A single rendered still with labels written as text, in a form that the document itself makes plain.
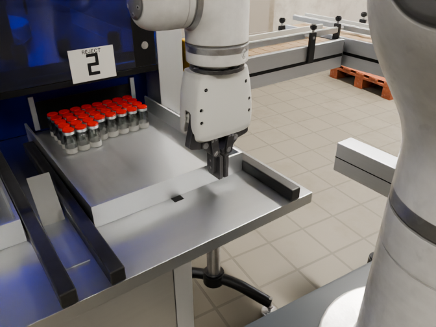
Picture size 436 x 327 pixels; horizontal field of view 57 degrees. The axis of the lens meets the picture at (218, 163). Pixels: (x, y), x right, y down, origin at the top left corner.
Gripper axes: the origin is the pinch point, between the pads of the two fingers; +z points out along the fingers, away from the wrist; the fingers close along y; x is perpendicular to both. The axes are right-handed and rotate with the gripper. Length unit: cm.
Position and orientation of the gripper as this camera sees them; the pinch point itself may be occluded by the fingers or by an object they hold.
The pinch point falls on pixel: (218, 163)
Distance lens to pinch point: 62.0
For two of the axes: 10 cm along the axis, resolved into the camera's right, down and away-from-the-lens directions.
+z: 0.1, 8.8, 4.8
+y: -8.1, 2.9, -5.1
